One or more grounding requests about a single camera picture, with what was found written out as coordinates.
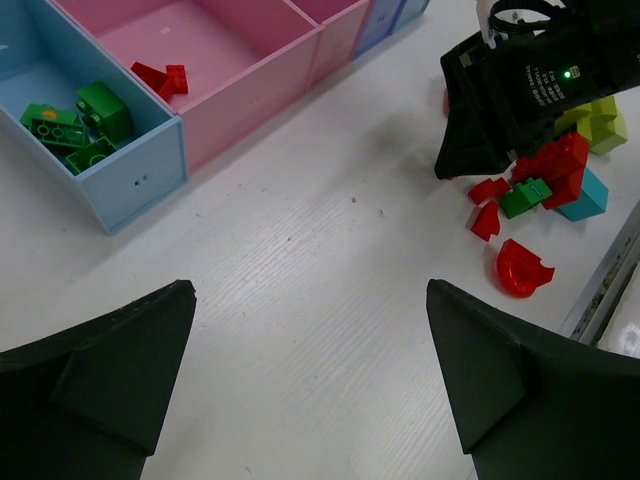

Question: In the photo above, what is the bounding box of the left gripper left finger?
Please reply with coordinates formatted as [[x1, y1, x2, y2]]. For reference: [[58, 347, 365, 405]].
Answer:
[[1, 280, 196, 479]]

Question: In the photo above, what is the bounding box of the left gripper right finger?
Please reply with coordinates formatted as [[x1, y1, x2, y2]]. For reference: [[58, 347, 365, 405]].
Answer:
[[426, 279, 639, 479]]

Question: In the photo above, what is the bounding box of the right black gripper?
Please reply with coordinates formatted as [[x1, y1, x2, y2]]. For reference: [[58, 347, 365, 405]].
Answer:
[[435, 1, 639, 179]]

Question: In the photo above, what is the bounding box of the small red brick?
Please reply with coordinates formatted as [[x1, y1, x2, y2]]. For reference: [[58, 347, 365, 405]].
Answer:
[[467, 178, 511, 206]]

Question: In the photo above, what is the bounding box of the small green number brick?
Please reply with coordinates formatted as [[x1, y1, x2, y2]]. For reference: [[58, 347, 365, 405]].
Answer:
[[499, 178, 552, 219]]

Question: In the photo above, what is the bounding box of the red slope piece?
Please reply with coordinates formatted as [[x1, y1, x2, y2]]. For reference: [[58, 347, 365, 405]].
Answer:
[[470, 201, 501, 242]]

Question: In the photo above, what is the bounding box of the red arch brick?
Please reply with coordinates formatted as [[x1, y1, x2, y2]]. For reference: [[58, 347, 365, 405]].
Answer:
[[496, 239, 555, 298]]

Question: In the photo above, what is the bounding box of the red brick cluster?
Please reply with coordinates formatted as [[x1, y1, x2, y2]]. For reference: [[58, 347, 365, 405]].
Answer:
[[130, 62, 189, 102]]

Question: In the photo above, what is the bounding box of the green slope piece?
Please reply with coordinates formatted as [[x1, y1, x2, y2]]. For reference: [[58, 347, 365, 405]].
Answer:
[[20, 103, 90, 149]]

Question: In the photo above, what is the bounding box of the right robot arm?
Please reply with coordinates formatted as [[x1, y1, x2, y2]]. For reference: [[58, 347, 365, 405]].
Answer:
[[434, 1, 639, 179]]

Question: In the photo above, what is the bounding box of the red flower duplo brick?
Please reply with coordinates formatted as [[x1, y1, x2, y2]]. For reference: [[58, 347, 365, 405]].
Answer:
[[442, 88, 451, 117]]

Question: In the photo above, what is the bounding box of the red duplo roof brick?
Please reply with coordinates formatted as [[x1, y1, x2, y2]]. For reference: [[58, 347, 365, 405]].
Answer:
[[510, 132, 590, 210]]

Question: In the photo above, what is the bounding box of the lime green duplo stack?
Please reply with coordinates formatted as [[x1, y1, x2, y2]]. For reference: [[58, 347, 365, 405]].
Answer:
[[554, 96, 629, 156]]

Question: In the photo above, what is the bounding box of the teal square brick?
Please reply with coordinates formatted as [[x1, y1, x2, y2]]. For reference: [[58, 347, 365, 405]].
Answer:
[[556, 168, 609, 222]]

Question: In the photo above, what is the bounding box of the light blue bin right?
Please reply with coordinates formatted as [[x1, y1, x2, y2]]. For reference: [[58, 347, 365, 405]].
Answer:
[[393, 0, 430, 32]]

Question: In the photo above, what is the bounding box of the light blue bin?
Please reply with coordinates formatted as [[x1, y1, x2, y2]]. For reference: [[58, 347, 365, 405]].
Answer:
[[1, 1, 188, 233], [393, 0, 430, 32]]

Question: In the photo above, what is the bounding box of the purple bin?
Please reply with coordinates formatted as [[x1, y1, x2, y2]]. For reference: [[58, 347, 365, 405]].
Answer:
[[353, 0, 406, 59]]

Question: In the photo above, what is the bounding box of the small pink bin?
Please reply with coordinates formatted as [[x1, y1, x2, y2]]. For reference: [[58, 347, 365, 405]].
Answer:
[[292, 0, 372, 86]]

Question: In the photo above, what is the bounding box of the large pink bin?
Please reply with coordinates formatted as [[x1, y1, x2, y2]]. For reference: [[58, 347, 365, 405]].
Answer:
[[57, 0, 321, 173]]

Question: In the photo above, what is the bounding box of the light blue bin left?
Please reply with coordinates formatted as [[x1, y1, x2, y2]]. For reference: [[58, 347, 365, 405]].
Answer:
[[1, 1, 188, 233]]

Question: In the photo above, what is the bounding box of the aluminium rail front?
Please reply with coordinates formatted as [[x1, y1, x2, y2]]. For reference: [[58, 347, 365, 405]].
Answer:
[[558, 203, 639, 346]]

